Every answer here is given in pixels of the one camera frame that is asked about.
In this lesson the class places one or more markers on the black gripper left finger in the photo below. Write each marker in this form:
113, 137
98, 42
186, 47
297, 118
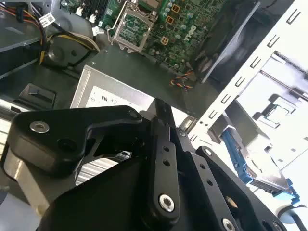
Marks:
55, 134

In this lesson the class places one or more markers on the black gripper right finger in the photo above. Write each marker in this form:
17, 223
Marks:
216, 192

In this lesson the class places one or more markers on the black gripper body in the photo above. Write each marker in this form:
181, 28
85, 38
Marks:
108, 204

